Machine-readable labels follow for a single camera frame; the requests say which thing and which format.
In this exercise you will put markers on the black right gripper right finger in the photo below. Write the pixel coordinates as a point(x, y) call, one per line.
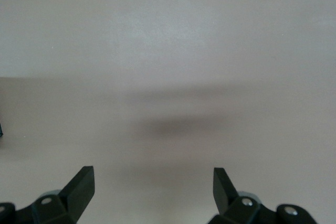
point(223, 192)

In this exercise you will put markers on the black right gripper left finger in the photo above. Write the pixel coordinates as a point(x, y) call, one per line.
point(78, 190)

